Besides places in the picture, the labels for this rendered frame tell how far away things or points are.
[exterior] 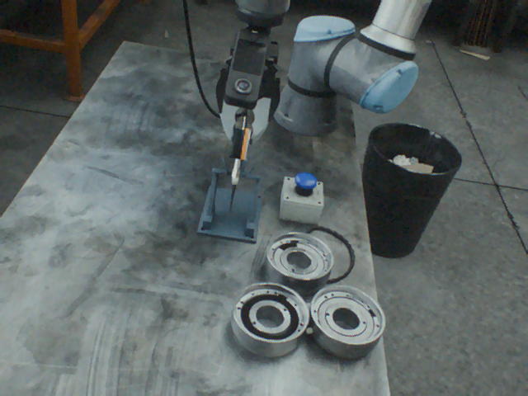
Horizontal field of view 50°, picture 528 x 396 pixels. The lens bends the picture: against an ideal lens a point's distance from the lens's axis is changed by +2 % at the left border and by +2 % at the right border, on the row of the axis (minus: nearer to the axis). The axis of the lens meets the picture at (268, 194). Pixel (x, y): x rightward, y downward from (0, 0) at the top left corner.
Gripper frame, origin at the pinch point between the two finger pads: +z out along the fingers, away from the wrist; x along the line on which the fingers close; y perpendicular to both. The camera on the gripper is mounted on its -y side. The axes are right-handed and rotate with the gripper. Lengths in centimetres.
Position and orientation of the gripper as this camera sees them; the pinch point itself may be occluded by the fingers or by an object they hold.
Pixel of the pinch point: (242, 137)
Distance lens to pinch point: 89.3
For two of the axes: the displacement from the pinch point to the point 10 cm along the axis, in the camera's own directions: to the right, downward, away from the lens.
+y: 0.8, -6.0, 8.0
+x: -9.9, -1.7, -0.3
